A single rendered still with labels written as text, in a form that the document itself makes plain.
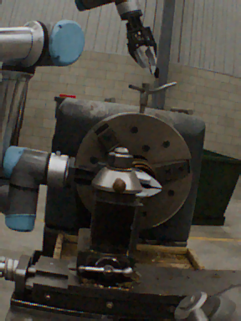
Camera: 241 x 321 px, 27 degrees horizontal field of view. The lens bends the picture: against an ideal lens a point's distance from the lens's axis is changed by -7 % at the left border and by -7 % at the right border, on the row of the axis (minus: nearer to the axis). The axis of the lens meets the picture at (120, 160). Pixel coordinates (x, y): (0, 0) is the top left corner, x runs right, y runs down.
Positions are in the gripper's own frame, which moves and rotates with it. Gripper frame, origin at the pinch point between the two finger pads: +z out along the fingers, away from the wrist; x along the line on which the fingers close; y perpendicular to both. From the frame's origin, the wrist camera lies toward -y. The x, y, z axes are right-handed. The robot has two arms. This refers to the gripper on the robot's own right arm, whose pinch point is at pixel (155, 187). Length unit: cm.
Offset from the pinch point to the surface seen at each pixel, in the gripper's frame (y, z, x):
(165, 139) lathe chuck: -18.8, 2.7, 11.1
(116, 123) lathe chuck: -18.5, -10.5, 12.8
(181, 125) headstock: -34.8, 8.8, 15.9
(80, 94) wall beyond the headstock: -1008, -61, 69
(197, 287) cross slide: 40.5, 5.8, -12.1
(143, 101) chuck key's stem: -21.8, -4.4, 20.0
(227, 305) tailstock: 94, -6, 2
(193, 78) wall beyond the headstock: -1014, 174, 153
